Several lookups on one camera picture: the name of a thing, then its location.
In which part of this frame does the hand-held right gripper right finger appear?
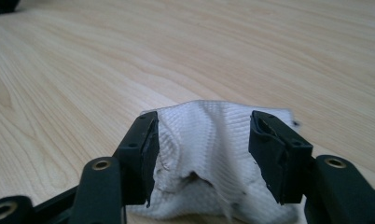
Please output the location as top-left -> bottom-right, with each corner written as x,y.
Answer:
248,110 -> 314,206

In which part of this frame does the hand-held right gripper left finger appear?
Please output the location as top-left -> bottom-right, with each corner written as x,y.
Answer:
113,110 -> 160,208

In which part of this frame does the white cloth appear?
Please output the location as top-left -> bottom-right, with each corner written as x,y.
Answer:
128,100 -> 302,224

